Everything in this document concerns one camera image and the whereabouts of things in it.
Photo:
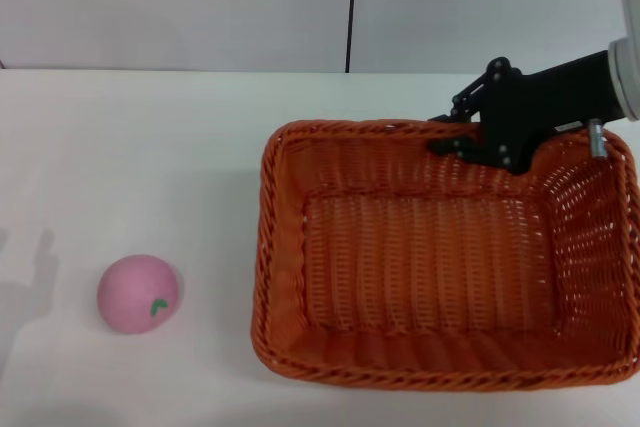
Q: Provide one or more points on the silver metal cylinder post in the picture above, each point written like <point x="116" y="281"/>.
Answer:
<point x="597" y="139"/>

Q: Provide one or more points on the orange woven wicker basket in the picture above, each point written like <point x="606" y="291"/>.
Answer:
<point x="430" y="267"/>

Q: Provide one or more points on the pink peach toy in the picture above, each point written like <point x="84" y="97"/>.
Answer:
<point x="137" y="294"/>

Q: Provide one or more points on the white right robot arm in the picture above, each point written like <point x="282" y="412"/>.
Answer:
<point x="629" y="22"/>

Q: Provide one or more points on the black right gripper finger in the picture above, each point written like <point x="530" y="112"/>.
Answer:
<point x="462" y="147"/>
<point x="480" y="87"/>

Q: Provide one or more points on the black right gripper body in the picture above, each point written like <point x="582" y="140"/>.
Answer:
<point x="550" y="97"/>

